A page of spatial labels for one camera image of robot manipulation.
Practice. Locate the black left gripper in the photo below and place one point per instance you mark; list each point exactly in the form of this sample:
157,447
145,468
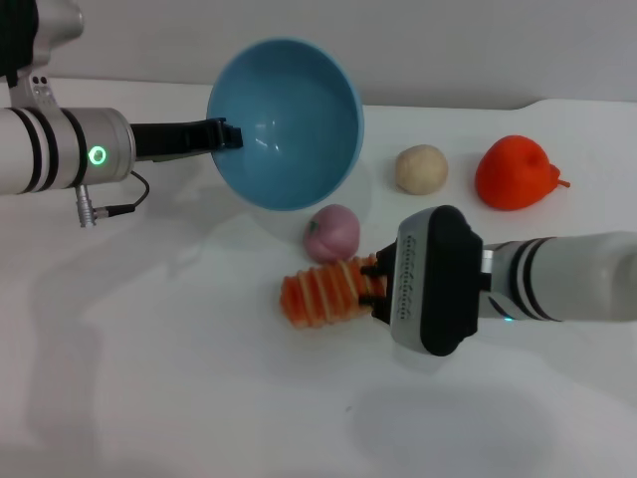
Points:
174,139

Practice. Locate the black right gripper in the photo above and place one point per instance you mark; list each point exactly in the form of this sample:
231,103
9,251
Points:
385,284

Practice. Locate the long toasted bread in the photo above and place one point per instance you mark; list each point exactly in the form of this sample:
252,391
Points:
323,296

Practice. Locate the blue bowl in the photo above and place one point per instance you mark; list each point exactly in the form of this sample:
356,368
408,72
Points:
293,129

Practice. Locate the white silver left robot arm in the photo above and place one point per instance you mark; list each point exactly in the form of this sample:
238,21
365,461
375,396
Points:
60,149

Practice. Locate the pink toy peach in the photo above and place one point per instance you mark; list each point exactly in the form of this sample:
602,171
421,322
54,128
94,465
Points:
333,239

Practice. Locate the beige round bun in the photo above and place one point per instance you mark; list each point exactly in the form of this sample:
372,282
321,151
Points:
420,169

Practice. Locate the red pepper toy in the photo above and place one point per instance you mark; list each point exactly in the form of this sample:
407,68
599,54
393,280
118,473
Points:
512,174

